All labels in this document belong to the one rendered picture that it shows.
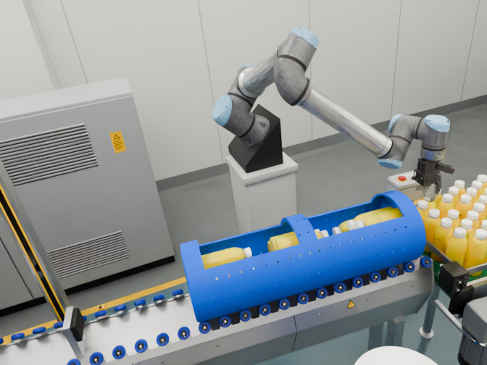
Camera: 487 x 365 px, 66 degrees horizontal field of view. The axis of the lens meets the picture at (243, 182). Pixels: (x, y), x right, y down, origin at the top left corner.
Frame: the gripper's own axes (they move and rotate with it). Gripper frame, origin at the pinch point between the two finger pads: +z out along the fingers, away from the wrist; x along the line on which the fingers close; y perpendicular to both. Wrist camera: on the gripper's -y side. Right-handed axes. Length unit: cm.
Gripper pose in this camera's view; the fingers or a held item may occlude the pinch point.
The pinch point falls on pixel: (430, 196)
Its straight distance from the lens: 184.2
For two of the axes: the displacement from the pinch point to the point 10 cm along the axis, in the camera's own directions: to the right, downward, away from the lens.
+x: 2.6, 4.6, -8.5
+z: 1.1, 8.6, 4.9
